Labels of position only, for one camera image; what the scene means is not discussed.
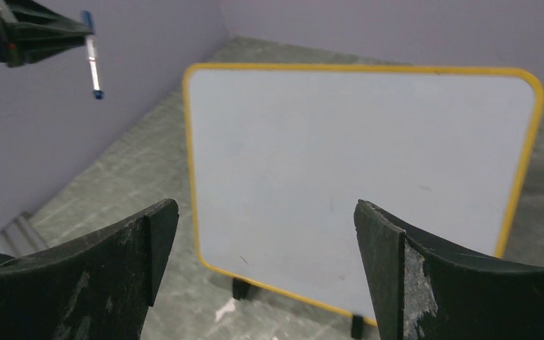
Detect aluminium rail frame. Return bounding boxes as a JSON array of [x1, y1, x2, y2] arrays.
[[0, 212, 48, 257]]

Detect blue whiteboard marker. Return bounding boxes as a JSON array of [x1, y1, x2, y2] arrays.
[[81, 11, 103, 100]]

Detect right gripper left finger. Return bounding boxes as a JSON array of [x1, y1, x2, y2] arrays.
[[0, 199, 179, 339]]

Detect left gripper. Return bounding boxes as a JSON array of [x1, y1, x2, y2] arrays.
[[0, 1, 93, 67]]

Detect yellow framed whiteboard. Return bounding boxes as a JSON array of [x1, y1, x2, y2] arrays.
[[183, 63, 544, 325]]

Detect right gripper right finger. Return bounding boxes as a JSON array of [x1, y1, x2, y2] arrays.
[[353, 200, 544, 339]]

